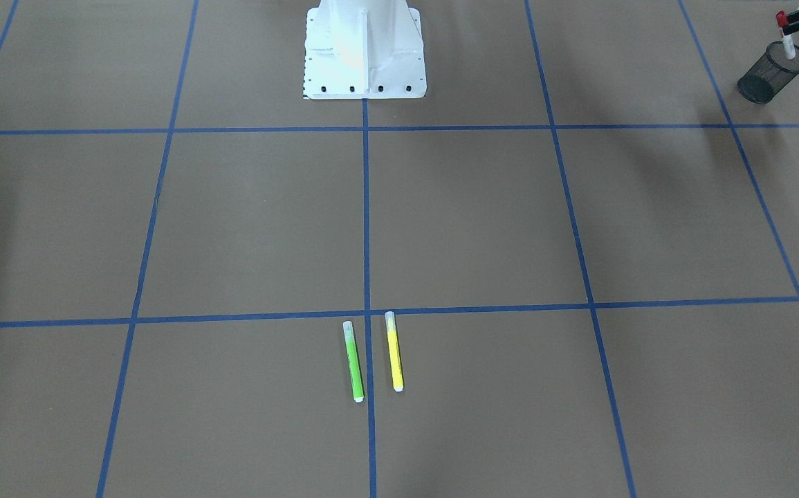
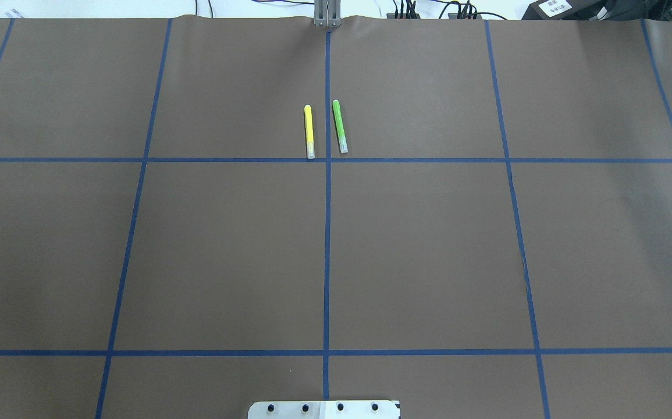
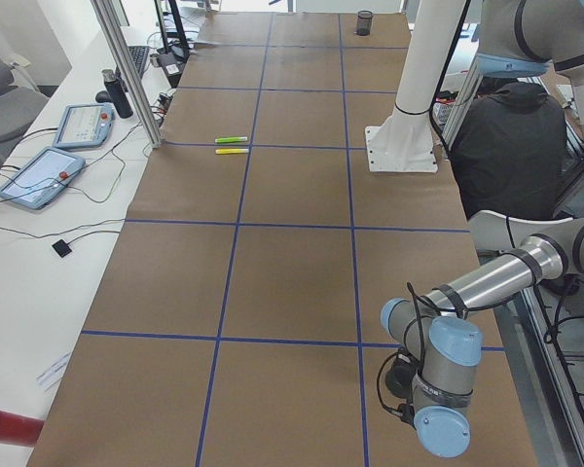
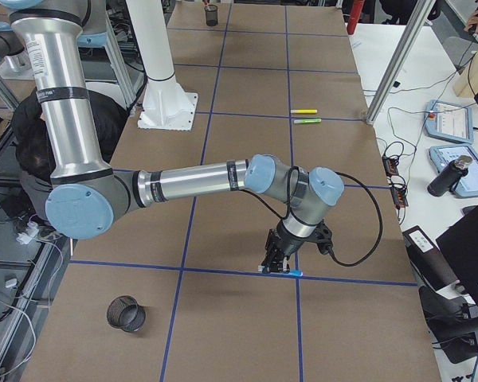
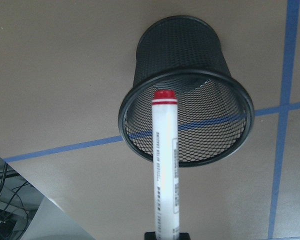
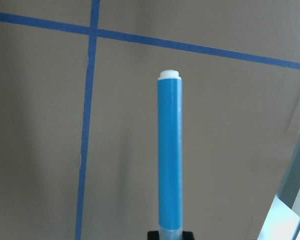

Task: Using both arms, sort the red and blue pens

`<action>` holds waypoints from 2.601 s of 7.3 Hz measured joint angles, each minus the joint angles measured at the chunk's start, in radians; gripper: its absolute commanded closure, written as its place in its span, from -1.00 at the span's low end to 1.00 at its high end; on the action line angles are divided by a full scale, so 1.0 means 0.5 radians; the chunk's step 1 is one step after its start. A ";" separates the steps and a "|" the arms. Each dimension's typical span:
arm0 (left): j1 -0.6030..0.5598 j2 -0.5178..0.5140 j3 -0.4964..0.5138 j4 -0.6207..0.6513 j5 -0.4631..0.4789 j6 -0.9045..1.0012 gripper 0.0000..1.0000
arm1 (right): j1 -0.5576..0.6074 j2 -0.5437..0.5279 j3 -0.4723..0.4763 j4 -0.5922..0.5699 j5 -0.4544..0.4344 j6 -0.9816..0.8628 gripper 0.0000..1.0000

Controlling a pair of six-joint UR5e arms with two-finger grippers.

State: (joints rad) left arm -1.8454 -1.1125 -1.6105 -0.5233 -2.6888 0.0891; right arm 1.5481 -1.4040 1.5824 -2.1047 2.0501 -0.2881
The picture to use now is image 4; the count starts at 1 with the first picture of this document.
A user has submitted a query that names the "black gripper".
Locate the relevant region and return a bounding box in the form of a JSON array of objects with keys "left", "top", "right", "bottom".
[{"left": 261, "top": 229, "right": 303, "bottom": 274}]

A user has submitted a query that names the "blue highlighter pen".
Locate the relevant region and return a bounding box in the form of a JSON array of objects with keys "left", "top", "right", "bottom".
[{"left": 257, "top": 265, "right": 304, "bottom": 277}]

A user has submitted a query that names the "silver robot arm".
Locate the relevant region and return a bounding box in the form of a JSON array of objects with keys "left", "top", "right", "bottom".
[{"left": 5, "top": 1, "right": 344, "bottom": 274}]

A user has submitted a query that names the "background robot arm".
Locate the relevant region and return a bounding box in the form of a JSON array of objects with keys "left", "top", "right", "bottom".
[{"left": 0, "top": 21, "right": 25, "bottom": 63}]

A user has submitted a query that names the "green highlighter pen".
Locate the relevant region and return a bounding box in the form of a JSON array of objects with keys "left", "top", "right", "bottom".
[{"left": 293, "top": 118, "right": 322, "bottom": 124}]

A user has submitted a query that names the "yellow highlighter pen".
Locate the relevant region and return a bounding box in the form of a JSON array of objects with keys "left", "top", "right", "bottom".
[{"left": 290, "top": 109, "right": 318, "bottom": 115}]

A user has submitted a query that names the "right black mesh cup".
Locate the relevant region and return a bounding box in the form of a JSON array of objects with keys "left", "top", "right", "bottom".
[{"left": 106, "top": 295, "right": 146, "bottom": 333}]

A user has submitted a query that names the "black mesh cup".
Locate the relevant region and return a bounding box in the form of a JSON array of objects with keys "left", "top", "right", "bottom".
[
  {"left": 106, "top": 295, "right": 146, "bottom": 333},
  {"left": 204, "top": 4, "right": 218, "bottom": 27}
]

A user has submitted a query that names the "black monitor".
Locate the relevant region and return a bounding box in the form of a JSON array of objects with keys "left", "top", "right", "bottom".
[{"left": 437, "top": 205, "right": 478, "bottom": 306}]

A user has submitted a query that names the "black water bottle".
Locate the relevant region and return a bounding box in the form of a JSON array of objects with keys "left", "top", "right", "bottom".
[{"left": 427, "top": 155, "right": 473, "bottom": 197}]

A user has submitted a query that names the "near teach pendant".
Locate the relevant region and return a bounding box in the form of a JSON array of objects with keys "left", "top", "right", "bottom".
[{"left": 427, "top": 143, "right": 478, "bottom": 198}]

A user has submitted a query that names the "teach pendant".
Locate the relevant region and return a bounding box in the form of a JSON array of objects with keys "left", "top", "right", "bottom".
[
  {"left": 425, "top": 99, "right": 474, "bottom": 143},
  {"left": 427, "top": 143, "right": 478, "bottom": 198}
]

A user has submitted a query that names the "far teach pendant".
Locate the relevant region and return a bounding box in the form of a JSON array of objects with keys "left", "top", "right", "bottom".
[{"left": 425, "top": 99, "right": 474, "bottom": 143}]

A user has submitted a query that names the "person in black jacket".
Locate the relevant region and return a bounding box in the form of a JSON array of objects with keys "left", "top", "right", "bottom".
[{"left": 10, "top": 90, "right": 129, "bottom": 221}]

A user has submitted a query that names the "left black mesh cup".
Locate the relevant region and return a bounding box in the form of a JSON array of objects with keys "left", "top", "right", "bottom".
[{"left": 204, "top": 4, "right": 218, "bottom": 27}]

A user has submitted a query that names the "red cylinder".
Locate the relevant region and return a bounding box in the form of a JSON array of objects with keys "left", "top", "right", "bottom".
[{"left": 347, "top": 0, "right": 365, "bottom": 36}]

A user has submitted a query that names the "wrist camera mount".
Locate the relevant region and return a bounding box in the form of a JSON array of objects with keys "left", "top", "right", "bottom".
[{"left": 312, "top": 221, "right": 334, "bottom": 256}]

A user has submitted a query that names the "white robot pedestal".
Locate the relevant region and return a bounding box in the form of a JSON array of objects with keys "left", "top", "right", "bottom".
[{"left": 127, "top": 0, "right": 198, "bottom": 131}]

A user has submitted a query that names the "aluminium frame post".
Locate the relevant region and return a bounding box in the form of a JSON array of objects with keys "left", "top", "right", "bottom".
[{"left": 365, "top": 0, "right": 435, "bottom": 125}]

